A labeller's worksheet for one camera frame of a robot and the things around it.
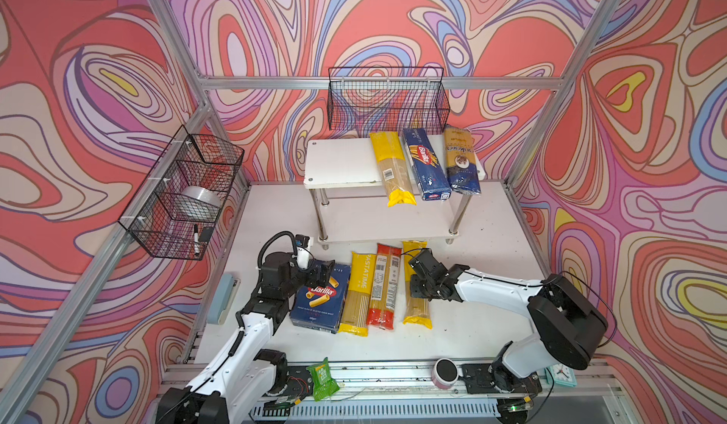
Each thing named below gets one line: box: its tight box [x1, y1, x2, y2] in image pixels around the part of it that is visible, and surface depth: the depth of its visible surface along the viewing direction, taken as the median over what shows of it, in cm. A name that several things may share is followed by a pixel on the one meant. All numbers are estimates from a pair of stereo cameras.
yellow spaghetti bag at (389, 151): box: [369, 131, 417, 208], surface depth 73 cm
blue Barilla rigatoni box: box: [289, 262, 352, 335], surface depth 82 cm
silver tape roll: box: [174, 185, 221, 221], surface depth 74 cm
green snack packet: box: [306, 356, 340, 402], surface depth 74 cm
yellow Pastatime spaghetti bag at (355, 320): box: [337, 251, 377, 337], surface depth 88 cm
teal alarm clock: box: [543, 363, 578, 388], surface depth 74 cm
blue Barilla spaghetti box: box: [402, 127, 452, 202], surface depth 75 cm
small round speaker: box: [431, 357, 460, 390], surface depth 72 cm
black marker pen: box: [194, 223, 200, 257], surface depth 73 cm
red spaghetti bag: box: [367, 243, 403, 331], surface depth 90 cm
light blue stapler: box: [207, 273, 241, 326], surface depth 86 cm
